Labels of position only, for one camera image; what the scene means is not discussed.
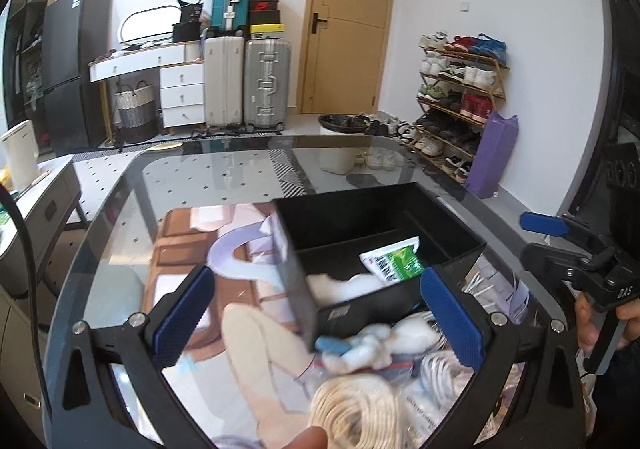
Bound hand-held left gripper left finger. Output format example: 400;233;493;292
47;265;221;449

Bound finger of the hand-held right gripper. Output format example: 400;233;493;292
520;243;583;291
520;212;608;255

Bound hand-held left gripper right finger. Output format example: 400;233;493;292
419;266;588;449

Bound white blue plush toy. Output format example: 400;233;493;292
315;316;437;375

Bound black cardboard box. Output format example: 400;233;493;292
272;182;487;352

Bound person's right hand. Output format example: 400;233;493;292
574;293;604;356

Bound person's left hand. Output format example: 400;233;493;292
289;426;329;449

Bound clear plastic packet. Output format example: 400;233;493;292
462;256;532;317

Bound printed desk mat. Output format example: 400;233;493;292
142;201;546;449

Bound purple bag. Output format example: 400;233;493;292
465;110;519;200

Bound green white packet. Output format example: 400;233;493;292
359;237;426;285

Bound white cotton wad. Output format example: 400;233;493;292
306;271;386;305

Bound wooden shoe rack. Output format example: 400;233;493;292
412;31;511;180

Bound black slipper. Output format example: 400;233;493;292
347;172;383;188

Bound white sneakers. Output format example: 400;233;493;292
365;149;402;170

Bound black metal door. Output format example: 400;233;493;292
607;0;640;150

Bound group of assorted shoes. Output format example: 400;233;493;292
414;31;508;180

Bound grey cabinet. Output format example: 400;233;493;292
0;154;83;290

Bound pile of floor shoes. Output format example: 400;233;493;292
362;114;418;144

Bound white trash bin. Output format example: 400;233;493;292
318;114;368;176

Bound woven basket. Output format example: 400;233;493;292
114;81;160;144

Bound white appliance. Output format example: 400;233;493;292
0;120;42;192

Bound white dresser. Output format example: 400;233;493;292
89;41;206;134

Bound white suitcase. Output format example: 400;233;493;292
204;35;245;130

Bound silver suitcase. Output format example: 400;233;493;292
243;39;292;132

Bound tan wooden door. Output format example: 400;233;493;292
296;0;399;116

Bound black refrigerator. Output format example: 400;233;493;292
40;0;112;154

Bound oval mirror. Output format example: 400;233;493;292
120;5;182;47

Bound black handbag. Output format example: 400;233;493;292
172;0;205;42

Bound yellow white shoe box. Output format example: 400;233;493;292
250;24;285;41

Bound dark shelving unit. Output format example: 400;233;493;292
10;0;51;130

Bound white rope coil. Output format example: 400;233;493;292
310;374;406;449

